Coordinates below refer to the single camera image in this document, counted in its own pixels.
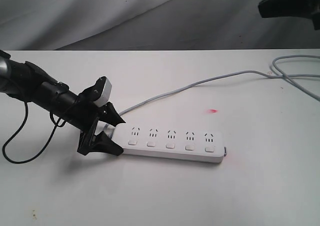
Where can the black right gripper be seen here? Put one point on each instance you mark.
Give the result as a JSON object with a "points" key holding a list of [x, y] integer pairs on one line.
{"points": [[308, 9]]}

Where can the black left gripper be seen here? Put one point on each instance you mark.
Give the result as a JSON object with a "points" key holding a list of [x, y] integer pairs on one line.
{"points": [[85, 115]]}

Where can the white five-outlet power strip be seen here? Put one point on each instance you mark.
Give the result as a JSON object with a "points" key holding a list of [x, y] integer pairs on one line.
{"points": [[164, 142]]}

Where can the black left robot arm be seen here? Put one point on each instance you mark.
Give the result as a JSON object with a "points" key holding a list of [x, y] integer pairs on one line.
{"points": [[29, 83]]}

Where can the grey backdrop cloth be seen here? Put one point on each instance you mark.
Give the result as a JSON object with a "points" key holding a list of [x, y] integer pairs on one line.
{"points": [[148, 25]]}

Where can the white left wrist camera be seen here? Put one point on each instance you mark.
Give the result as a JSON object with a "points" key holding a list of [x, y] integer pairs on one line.
{"points": [[99, 93]]}

